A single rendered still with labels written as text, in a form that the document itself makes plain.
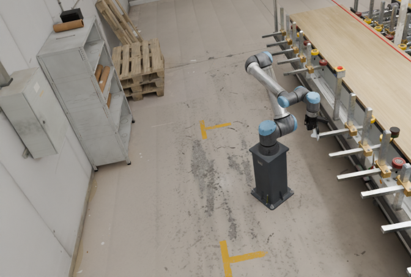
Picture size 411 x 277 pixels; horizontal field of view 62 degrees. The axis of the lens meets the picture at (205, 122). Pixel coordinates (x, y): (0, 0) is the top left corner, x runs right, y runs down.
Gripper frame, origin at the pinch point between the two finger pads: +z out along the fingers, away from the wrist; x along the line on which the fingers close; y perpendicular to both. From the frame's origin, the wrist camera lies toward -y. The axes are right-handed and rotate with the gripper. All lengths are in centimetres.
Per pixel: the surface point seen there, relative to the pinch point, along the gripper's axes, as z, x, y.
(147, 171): 94, -97, 159
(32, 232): 21, 22, 225
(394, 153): 17, 19, -54
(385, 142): -15, 37, -33
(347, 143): 23.9, -8.1, -30.9
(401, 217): 24, 68, -32
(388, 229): -2, 90, -8
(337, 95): -4, -39, -34
